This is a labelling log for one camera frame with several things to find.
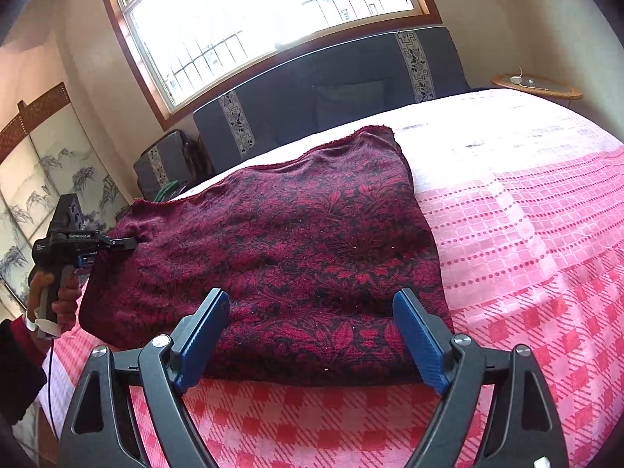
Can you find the window with brown frame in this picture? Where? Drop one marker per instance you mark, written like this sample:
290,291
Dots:
243,19

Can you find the folding screen with landscape painting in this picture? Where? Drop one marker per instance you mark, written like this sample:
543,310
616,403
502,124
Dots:
48,170

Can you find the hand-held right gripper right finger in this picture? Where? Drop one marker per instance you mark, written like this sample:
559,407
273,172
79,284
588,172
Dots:
421,341

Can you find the small white object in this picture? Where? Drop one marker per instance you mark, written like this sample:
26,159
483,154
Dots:
516,78

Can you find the person's left forearm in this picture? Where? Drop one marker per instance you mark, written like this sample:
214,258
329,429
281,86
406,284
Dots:
19,365

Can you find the dark red patterned sweater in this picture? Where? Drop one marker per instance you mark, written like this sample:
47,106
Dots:
268,253

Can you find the person's left hand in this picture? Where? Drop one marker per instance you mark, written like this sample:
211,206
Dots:
68,302

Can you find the pink checked blanket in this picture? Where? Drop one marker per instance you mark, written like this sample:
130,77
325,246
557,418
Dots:
512,253

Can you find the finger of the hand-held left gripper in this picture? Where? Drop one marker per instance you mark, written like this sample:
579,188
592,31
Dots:
119,243

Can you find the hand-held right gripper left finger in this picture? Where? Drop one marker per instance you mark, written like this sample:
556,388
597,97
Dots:
202,341

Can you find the green cloth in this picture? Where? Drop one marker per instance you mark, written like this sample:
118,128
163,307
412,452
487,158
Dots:
168,192

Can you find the grey-blue sofa with patterned bands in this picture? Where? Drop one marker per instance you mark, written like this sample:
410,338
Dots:
341,73

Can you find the round wooden side table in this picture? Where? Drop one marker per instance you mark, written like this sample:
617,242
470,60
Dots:
541,88

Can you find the wooden armchair with grey-blue cushion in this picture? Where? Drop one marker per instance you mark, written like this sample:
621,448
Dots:
165,165

